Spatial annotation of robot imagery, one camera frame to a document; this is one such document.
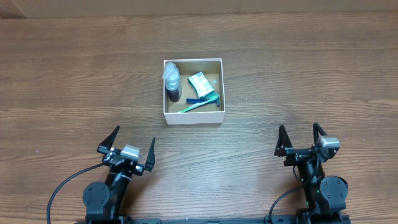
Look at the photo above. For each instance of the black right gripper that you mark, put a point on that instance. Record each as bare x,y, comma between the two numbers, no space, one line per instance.
283,146

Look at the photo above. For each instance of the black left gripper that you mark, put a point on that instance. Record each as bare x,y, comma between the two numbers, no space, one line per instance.
106,147

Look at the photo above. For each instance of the blue disposable razor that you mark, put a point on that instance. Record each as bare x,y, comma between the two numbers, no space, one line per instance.
193,101

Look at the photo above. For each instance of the clear bottle with dark liquid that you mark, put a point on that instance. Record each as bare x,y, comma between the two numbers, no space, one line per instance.
171,76

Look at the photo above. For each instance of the white cardboard box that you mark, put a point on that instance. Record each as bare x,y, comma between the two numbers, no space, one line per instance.
212,68

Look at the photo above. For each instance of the green white toothbrush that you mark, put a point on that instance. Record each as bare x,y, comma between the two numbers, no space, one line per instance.
199,103

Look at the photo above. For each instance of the green white soap packet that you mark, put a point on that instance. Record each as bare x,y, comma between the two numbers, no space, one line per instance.
201,85

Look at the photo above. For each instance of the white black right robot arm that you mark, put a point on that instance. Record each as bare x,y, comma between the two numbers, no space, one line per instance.
325,195

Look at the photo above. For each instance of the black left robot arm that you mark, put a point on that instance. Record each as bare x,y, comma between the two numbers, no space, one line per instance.
103,200

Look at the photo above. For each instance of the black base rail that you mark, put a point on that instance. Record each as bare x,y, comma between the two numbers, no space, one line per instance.
277,219

